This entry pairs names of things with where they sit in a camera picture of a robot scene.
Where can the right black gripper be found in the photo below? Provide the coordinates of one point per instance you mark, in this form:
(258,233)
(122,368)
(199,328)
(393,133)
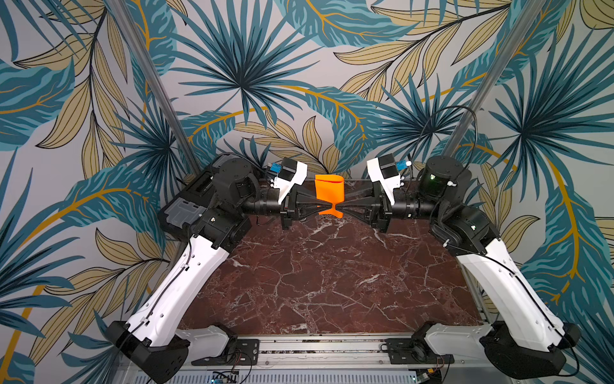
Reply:
(380,209)

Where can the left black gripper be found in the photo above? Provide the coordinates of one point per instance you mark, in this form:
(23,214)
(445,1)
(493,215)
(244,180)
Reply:
(300,200)

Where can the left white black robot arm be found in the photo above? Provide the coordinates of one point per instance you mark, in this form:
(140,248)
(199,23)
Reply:
(211,215)

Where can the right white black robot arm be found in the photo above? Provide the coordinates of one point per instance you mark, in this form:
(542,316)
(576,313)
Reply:
(527,341)

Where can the black plastic toolbox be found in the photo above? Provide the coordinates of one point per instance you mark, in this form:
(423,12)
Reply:
(186,208)

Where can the green circuit board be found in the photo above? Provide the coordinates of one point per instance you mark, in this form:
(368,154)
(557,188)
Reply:
(223,377)

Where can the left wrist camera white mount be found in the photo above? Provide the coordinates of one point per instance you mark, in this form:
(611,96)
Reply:
(288,173)

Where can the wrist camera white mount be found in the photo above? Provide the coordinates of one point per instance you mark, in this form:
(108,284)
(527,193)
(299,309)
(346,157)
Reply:
(387,171)
(288,173)

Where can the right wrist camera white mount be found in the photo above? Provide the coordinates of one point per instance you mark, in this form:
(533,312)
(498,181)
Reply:
(387,171)

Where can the left aluminium frame post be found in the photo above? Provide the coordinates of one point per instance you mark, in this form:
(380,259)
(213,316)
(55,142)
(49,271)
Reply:
(138,46)

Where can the aluminium frame post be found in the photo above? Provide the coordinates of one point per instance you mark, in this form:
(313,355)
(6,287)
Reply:
(517,32)
(138,46)

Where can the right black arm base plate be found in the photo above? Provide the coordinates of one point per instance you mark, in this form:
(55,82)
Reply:
(403,353)

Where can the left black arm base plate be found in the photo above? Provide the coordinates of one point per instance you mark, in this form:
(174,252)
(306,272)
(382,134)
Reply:
(240,352)

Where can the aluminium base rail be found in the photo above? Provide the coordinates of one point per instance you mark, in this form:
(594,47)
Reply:
(339,358)

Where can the right aluminium frame post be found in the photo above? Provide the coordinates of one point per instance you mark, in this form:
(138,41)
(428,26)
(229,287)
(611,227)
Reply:
(517,32)

